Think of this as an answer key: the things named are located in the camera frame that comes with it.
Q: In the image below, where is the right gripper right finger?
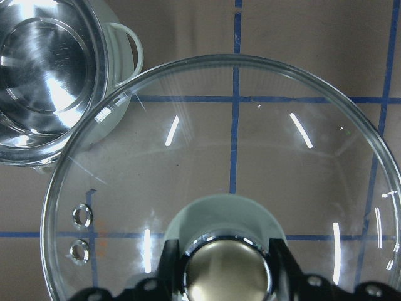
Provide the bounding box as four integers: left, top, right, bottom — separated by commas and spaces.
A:
269, 238, 400, 300

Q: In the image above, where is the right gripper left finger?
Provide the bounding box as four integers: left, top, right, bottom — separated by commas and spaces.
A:
70, 239, 180, 300

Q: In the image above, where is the glass pot lid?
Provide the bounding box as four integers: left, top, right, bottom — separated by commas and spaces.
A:
41, 55, 400, 300

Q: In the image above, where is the white pot with steel interior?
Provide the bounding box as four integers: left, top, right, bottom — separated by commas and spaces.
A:
1, 1, 144, 169

